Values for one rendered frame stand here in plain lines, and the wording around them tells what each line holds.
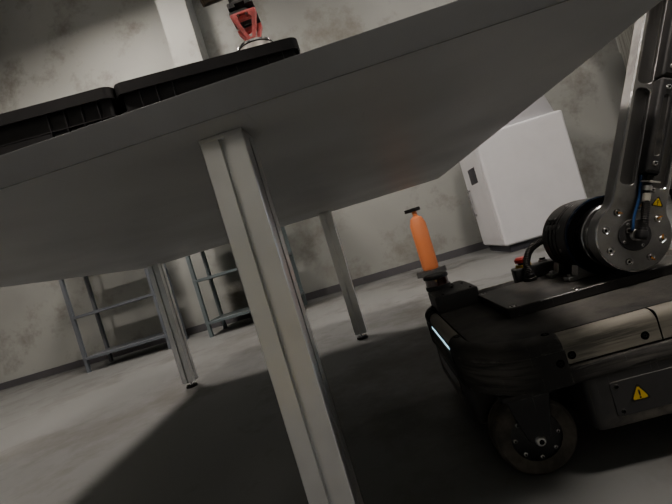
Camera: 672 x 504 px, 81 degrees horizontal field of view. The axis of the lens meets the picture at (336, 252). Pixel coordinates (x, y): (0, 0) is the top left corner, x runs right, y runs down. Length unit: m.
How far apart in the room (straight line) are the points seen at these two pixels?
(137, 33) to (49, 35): 1.04
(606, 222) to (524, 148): 2.91
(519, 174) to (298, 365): 3.35
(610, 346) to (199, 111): 0.68
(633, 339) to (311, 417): 0.51
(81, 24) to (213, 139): 5.41
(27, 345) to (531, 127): 5.85
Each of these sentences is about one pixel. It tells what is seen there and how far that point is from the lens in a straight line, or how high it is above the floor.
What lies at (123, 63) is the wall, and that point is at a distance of 5.52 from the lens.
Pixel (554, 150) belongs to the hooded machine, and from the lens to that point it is 3.88.
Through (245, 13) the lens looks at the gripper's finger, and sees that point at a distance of 1.20.
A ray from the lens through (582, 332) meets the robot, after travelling 0.75.
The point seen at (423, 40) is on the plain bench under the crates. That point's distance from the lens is 0.51.
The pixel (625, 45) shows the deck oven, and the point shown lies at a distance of 4.76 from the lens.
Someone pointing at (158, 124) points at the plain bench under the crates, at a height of 0.67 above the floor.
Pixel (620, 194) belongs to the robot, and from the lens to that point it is 0.93.
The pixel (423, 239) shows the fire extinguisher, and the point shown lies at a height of 0.32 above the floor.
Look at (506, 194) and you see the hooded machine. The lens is 3.69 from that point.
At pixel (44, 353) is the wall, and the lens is 5.90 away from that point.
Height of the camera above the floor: 0.47
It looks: 1 degrees down
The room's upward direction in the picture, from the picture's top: 17 degrees counter-clockwise
